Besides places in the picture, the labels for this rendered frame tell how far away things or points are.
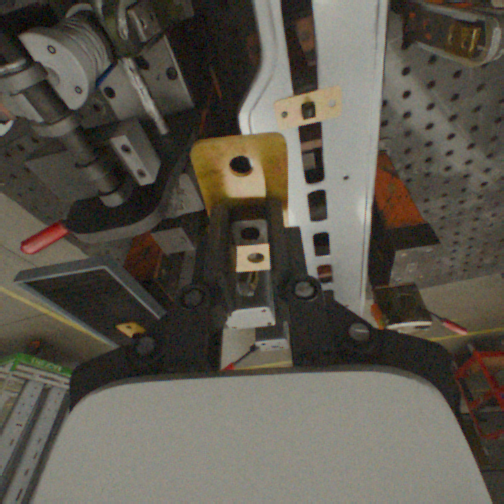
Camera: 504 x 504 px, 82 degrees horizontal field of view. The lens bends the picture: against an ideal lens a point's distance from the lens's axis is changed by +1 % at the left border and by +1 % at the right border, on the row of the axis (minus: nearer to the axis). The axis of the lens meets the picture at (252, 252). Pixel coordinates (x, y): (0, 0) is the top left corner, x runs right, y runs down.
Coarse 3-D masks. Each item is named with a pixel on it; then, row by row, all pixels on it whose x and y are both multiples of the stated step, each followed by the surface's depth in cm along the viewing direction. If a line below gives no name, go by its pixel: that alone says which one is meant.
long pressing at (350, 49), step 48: (336, 0) 29; (384, 0) 29; (336, 48) 32; (384, 48) 32; (288, 96) 36; (288, 144) 41; (336, 144) 41; (336, 192) 47; (336, 240) 56; (336, 288) 69
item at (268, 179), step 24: (216, 144) 11; (240, 144) 11; (264, 144) 11; (216, 168) 12; (264, 168) 12; (288, 168) 12; (216, 192) 13; (240, 192) 13; (264, 192) 13; (288, 192) 13; (240, 216) 13; (264, 216) 13; (288, 216) 14; (240, 240) 14; (264, 240) 14; (240, 264) 17; (264, 264) 17
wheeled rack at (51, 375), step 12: (36, 348) 318; (0, 360) 312; (12, 360) 301; (24, 360) 303; (36, 360) 313; (0, 372) 328; (12, 372) 293; (24, 372) 328; (36, 372) 319; (48, 372) 329; (60, 372) 331; (12, 384) 341; (48, 384) 353; (60, 384) 343; (0, 396) 279; (0, 420) 341
